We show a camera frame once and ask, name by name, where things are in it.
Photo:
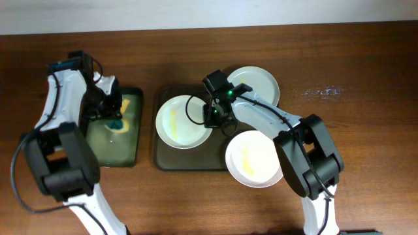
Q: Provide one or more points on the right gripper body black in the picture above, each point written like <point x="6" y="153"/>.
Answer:
<point x="213" y="117"/>

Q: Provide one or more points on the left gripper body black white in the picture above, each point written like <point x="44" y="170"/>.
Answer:
<point x="100" y="104"/>

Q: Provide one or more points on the green yellow sponge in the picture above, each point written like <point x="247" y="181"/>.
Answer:
<point x="119" y="126"/>

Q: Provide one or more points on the white plate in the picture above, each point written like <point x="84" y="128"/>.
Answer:
<point x="252" y="160"/>
<point x="260" y="80"/>
<point x="175" y="128"/>

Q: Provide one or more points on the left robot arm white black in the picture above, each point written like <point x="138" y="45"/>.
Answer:
<point x="60" y="159"/>

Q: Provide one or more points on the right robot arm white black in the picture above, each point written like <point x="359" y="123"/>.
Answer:
<point x="310" y="162"/>

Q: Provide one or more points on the large dark serving tray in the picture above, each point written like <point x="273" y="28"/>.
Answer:
<point x="209" y="156"/>

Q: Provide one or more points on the small black water tray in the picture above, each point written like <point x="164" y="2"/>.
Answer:
<point x="117" y="150"/>

